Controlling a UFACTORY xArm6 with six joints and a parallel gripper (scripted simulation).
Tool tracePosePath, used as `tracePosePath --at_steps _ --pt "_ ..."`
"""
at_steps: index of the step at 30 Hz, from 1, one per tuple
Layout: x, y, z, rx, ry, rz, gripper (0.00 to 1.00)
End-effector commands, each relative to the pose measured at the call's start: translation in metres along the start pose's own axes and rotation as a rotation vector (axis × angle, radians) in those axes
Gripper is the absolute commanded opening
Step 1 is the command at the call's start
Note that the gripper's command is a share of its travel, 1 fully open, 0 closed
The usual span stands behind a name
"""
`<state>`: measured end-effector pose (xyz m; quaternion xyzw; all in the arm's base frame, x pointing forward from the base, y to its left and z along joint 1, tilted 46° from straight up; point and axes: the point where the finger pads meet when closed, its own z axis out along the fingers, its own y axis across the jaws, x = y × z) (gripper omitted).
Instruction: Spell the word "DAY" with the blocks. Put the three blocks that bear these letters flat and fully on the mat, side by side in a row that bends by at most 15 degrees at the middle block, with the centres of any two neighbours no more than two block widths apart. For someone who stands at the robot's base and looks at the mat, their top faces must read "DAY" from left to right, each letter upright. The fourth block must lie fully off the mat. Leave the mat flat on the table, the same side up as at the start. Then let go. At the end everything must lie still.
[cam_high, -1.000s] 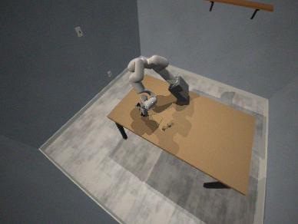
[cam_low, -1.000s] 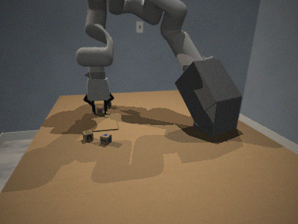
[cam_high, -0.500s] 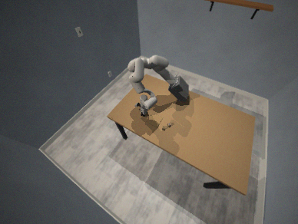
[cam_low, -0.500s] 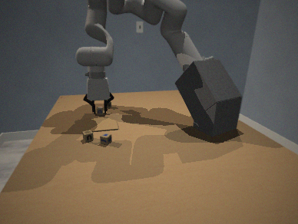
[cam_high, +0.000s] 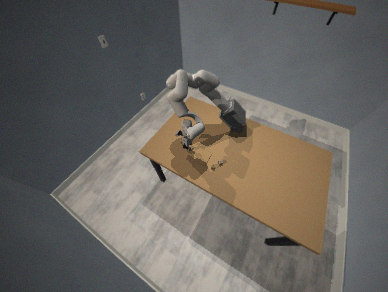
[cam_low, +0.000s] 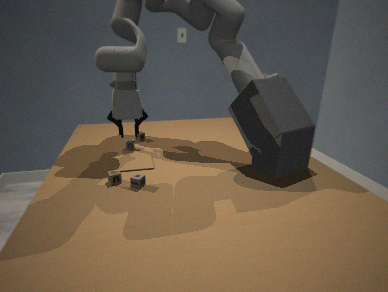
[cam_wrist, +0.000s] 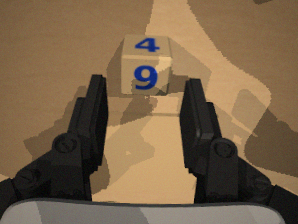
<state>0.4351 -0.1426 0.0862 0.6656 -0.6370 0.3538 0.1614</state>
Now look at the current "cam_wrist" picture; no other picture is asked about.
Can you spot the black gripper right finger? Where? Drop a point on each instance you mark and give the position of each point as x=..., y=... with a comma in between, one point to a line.
x=228, y=178

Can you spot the beige block with blue numbers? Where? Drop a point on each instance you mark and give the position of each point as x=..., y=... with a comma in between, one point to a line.
x=146, y=64

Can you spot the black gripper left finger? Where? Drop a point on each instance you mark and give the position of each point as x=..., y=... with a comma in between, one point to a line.
x=74, y=154

